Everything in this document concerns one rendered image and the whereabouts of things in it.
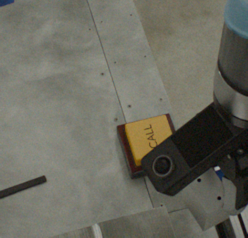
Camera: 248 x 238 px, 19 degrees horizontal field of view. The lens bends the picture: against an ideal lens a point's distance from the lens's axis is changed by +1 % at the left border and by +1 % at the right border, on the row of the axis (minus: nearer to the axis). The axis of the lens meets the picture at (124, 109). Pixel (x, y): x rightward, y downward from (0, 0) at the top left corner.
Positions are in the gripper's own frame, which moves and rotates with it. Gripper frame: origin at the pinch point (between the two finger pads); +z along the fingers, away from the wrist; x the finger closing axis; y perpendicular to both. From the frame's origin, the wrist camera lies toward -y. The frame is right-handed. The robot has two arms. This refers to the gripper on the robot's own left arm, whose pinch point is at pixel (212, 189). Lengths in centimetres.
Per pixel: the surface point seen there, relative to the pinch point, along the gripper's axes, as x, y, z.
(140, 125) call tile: 17.1, 0.2, 11.3
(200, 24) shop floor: 80, 57, 95
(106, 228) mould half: 3.9, -12.1, 6.0
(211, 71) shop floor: 64, 51, 95
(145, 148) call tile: 13.6, -1.0, 11.3
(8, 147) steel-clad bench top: 24.9, -17.0, 15.0
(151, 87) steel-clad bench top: 23.9, 6.1, 15.0
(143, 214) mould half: 3.3, -7.2, 6.0
